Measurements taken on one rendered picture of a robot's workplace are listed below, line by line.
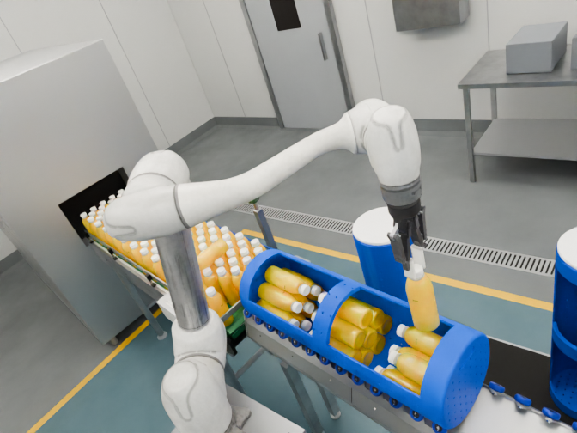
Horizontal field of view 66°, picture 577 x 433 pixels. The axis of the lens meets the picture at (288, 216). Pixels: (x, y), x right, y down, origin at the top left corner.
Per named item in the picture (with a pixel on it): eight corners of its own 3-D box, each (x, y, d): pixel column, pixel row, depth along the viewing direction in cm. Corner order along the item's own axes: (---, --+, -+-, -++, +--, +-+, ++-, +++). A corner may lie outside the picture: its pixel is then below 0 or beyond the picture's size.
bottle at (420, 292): (418, 311, 127) (407, 262, 118) (443, 316, 123) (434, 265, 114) (409, 329, 123) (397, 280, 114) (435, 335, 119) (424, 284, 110)
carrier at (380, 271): (393, 376, 238) (444, 360, 237) (361, 253, 191) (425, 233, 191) (377, 337, 262) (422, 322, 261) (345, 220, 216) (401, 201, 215)
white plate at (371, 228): (361, 251, 191) (362, 253, 192) (423, 230, 190) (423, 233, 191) (345, 218, 215) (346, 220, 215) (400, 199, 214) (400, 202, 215)
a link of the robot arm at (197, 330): (178, 391, 141) (185, 338, 160) (228, 386, 142) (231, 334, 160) (110, 177, 100) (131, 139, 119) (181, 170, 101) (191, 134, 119)
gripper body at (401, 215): (406, 210, 96) (412, 243, 101) (427, 189, 100) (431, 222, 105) (378, 203, 101) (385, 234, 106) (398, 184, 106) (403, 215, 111)
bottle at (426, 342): (461, 366, 133) (407, 340, 146) (466, 344, 132) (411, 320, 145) (451, 370, 128) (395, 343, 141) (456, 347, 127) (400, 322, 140)
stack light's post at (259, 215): (311, 347, 289) (257, 212, 231) (306, 344, 292) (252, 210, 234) (315, 343, 291) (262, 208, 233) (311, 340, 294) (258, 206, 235)
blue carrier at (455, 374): (445, 450, 124) (439, 383, 110) (249, 326, 184) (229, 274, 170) (491, 380, 139) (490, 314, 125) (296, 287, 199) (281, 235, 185)
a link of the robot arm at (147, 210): (167, 193, 90) (177, 164, 101) (84, 215, 91) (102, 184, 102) (191, 243, 97) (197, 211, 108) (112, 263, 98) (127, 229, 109)
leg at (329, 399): (336, 421, 243) (306, 348, 210) (328, 416, 247) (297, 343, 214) (343, 413, 246) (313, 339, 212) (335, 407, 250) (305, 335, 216)
